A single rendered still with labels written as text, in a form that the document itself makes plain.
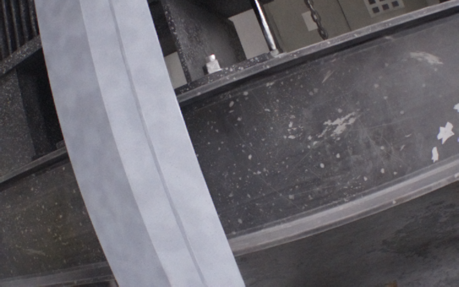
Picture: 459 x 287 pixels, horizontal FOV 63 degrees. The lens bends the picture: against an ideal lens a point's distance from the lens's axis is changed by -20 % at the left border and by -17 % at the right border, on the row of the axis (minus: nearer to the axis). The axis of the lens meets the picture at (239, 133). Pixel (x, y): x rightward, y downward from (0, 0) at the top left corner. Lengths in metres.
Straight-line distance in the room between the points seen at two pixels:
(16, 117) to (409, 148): 0.75
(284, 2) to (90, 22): 3.31
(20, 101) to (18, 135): 0.07
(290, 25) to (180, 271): 3.35
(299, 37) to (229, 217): 3.15
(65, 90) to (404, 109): 0.51
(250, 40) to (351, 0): 1.04
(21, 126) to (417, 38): 0.77
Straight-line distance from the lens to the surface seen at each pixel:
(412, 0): 3.89
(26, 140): 0.91
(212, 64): 0.66
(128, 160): 0.58
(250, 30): 4.11
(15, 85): 0.94
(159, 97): 0.57
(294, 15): 3.83
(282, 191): 0.70
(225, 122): 0.70
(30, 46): 0.89
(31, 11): 0.91
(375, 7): 3.83
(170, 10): 0.74
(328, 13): 3.81
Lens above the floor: 0.57
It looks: 1 degrees up
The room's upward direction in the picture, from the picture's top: 19 degrees counter-clockwise
